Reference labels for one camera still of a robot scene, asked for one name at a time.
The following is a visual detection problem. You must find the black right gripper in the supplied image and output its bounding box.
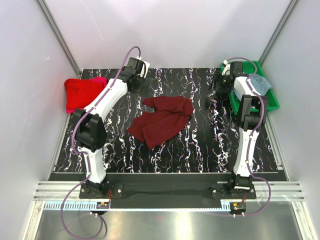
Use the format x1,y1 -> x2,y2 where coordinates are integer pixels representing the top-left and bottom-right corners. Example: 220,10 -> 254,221
208,72 -> 232,94

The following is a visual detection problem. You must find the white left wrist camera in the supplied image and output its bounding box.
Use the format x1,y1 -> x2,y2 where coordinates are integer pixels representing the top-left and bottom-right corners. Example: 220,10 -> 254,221
137,57 -> 150,78

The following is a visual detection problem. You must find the light blue t-shirt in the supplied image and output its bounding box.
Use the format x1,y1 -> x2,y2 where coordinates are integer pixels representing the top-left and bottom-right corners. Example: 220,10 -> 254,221
251,74 -> 273,96

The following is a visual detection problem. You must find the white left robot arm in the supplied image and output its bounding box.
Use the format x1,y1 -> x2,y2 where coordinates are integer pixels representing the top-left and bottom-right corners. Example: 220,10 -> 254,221
71,57 -> 150,198

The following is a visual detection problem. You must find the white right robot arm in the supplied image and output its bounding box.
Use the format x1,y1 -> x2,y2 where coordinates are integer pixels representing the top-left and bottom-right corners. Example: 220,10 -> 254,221
213,57 -> 269,199

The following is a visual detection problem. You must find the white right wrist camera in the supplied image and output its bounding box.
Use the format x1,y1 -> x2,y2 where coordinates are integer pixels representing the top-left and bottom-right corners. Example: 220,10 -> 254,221
222,60 -> 231,76

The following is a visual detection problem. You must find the folded pink t-shirt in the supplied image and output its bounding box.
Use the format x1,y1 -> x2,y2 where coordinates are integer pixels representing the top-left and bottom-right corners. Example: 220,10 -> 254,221
65,76 -> 109,115

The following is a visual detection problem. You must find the dark red t-shirt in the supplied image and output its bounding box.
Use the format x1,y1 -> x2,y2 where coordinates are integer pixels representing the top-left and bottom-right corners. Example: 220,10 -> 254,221
127,96 -> 194,150

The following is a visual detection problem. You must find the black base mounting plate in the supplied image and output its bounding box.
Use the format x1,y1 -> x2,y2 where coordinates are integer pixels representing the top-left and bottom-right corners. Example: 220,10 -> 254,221
79,181 -> 257,200

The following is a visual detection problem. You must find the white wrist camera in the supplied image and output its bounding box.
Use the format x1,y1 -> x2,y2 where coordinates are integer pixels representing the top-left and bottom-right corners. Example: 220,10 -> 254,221
222,60 -> 231,76
137,57 -> 150,78

